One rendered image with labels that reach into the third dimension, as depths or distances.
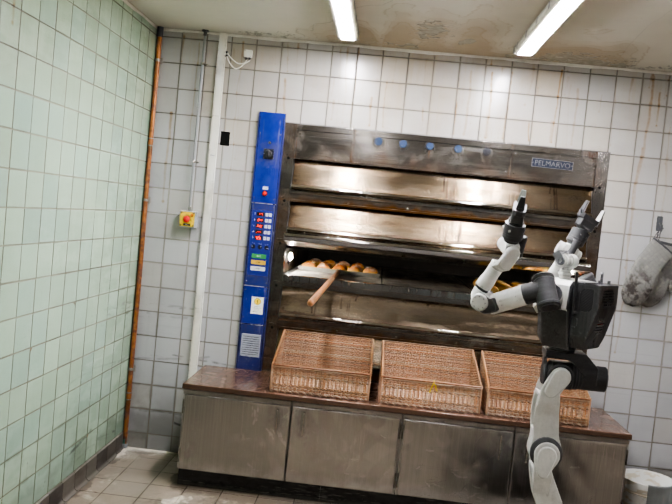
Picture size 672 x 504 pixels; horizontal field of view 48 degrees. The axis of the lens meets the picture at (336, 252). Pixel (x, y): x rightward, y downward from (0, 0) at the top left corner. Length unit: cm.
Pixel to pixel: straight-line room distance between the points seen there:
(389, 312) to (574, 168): 140
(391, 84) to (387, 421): 197
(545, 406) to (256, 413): 157
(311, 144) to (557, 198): 151
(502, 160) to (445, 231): 54
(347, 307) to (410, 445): 94
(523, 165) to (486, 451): 168
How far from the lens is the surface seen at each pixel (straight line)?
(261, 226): 459
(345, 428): 418
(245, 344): 467
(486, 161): 463
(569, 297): 338
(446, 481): 428
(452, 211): 458
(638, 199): 481
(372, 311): 460
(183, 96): 478
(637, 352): 488
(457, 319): 463
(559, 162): 471
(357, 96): 462
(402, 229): 456
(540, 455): 355
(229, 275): 467
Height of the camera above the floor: 159
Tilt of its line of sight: 3 degrees down
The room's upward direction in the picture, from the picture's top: 6 degrees clockwise
